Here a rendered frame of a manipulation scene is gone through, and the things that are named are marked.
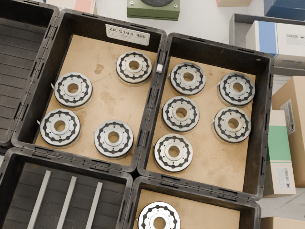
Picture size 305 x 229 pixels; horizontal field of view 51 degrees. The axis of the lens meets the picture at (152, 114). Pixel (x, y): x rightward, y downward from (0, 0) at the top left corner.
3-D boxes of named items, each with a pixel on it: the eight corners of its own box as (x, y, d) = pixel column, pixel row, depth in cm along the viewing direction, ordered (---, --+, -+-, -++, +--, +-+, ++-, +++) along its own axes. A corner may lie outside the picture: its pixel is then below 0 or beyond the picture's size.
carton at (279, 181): (256, 116, 100) (263, 109, 94) (275, 116, 100) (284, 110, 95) (265, 196, 92) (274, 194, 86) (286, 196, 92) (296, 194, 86)
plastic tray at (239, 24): (228, 69, 112) (233, 62, 107) (229, 21, 119) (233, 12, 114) (305, 77, 113) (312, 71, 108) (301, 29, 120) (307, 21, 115)
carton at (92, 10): (45, 37, 111) (39, 24, 104) (52, 8, 115) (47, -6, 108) (91, 43, 111) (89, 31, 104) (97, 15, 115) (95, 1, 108)
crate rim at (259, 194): (167, 35, 90) (168, 30, 88) (272, 59, 90) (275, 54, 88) (135, 175, 77) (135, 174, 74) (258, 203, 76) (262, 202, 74)
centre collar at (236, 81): (230, 78, 92) (230, 77, 92) (247, 82, 92) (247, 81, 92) (228, 93, 91) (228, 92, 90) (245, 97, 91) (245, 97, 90)
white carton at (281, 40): (246, 65, 112) (256, 51, 104) (245, 35, 116) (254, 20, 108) (302, 70, 113) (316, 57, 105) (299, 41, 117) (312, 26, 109)
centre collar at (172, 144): (167, 140, 85) (167, 139, 84) (185, 146, 85) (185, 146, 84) (161, 157, 83) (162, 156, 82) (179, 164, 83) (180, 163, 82)
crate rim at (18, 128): (63, 12, 91) (61, 6, 88) (167, 35, 90) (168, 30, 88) (12, 147, 77) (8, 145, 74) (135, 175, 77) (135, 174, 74)
